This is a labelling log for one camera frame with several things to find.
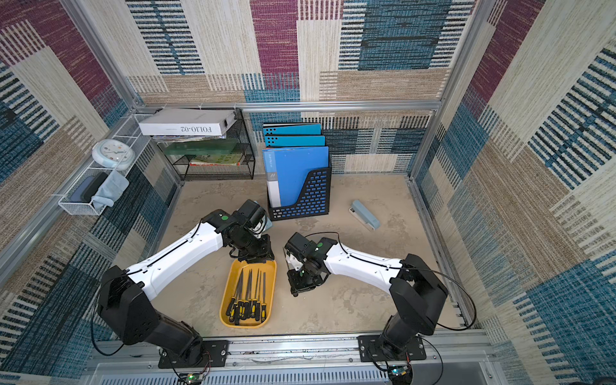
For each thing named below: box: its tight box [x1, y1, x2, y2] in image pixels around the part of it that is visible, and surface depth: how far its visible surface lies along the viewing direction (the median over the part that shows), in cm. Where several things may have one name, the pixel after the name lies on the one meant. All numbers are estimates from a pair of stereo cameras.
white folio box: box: [138, 107, 237, 137], surface depth 81 cm
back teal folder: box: [263, 123, 322, 136], surface depth 102 cm
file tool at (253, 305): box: [250, 268, 260, 319], surface depth 85 cm
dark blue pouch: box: [68, 171, 109, 203], surface depth 67 cm
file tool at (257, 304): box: [255, 270, 262, 322], surface depth 83 cm
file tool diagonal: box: [248, 269, 256, 319], surface depth 83 cm
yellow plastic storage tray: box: [219, 259, 278, 329], surface depth 83 cm
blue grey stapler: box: [348, 199, 381, 231], surface depth 104 cm
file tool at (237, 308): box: [234, 274, 248, 326], surface depth 81 cm
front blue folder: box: [261, 145, 330, 208], surface depth 93 cm
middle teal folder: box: [263, 135, 326, 147], surface depth 96 cm
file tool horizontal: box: [229, 273, 244, 323], surface depth 82 cm
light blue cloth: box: [91, 170, 130, 211], surface depth 70 cm
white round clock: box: [91, 138, 136, 171], surface depth 76 cm
